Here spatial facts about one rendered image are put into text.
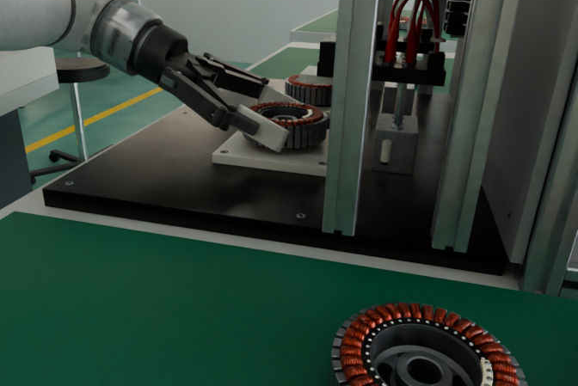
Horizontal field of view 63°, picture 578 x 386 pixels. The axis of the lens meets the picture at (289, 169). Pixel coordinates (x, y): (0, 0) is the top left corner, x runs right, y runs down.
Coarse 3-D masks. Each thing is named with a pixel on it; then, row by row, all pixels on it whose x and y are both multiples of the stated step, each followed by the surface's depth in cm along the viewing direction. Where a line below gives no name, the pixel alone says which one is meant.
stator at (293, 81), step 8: (288, 80) 84; (296, 80) 83; (288, 88) 83; (296, 88) 81; (304, 88) 80; (312, 88) 80; (320, 88) 80; (328, 88) 80; (296, 96) 81; (304, 96) 81; (312, 96) 80; (320, 96) 80; (328, 96) 80; (312, 104) 81; (320, 104) 81; (328, 104) 81
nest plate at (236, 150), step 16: (224, 144) 62; (240, 144) 62; (320, 144) 63; (224, 160) 59; (240, 160) 58; (256, 160) 58; (272, 160) 58; (288, 160) 58; (304, 160) 58; (320, 160) 58
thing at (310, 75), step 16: (320, 48) 55; (320, 64) 56; (400, 64) 56; (416, 64) 56; (304, 80) 57; (320, 80) 57; (384, 80) 55; (400, 80) 54; (416, 80) 54; (432, 80) 53; (400, 96) 56; (400, 112) 56
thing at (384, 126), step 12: (384, 120) 60; (408, 120) 60; (384, 132) 57; (396, 132) 56; (408, 132) 56; (396, 144) 57; (408, 144) 57; (372, 156) 58; (396, 156) 57; (408, 156) 57; (372, 168) 59; (384, 168) 58; (396, 168) 58; (408, 168) 58
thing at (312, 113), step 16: (256, 112) 63; (272, 112) 65; (288, 112) 66; (304, 112) 64; (320, 112) 62; (288, 128) 58; (304, 128) 58; (320, 128) 60; (256, 144) 60; (288, 144) 58; (304, 144) 59
